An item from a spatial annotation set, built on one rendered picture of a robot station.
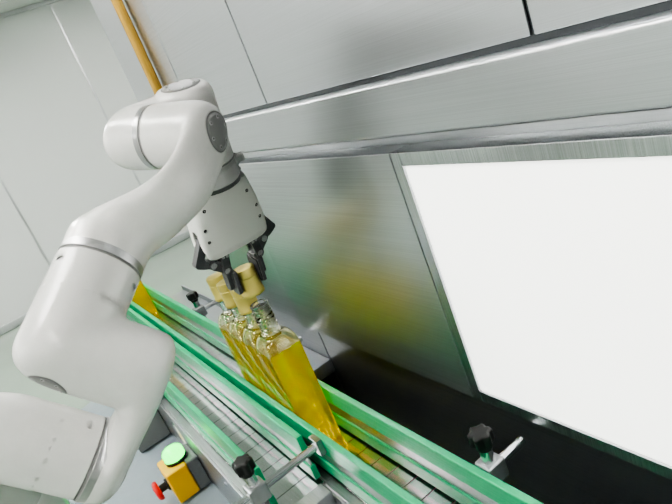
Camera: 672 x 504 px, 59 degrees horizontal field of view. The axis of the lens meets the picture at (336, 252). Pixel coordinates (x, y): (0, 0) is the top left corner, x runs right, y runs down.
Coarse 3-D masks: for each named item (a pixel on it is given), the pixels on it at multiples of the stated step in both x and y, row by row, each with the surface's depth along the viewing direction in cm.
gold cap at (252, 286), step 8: (248, 264) 89; (240, 272) 87; (248, 272) 87; (256, 272) 89; (240, 280) 87; (248, 280) 87; (256, 280) 88; (248, 288) 88; (256, 288) 88; (264, 288) 89; (248, 296) 88
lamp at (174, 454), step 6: (174, 444) 119; (180, 444) 119; (168, 450) 118; (174, 450) 117; (180, 450) 118; (162, 456) 118; (168, 456) 117; (174, 456) 117; (180, 456) 117; (168, 462) 117; (174, 462) 117; (180, 462) 117
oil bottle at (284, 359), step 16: (272, 336) 90; (288, 336) 91; (272, 352) 89; (288, 352) 91; (304, 352) 92; (272, 368) 91; (288, 368) 91; (304, 368) 92; (288, 384) 91; (304, 384) 93; (288, 400) 92; (304, 400) 93; (320, 400) 95; (304, 416) 93; (320, 416) 95; (336, 432) 97
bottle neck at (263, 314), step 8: (256, 304) 91; (264, 304) 89; (256, 312) 89; (264, 312) 89; (272, 312) 91; (256, 320) 90; (264, 320) 90; (272, 320) 90; (264, 328) 90; (272, 328) 90
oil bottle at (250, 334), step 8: (248, 328) 96; (256, 328) 95; (248, 336) 95; (256, 336) 94; (248, 344) 96; (248, 352) 99; (256, 352) 95; (256, 360) 97; (256, 368) 100; (264, 368) 96; (264, 376) 98; (264, 384) 101; (272, 384) 97; (272, 392) 99
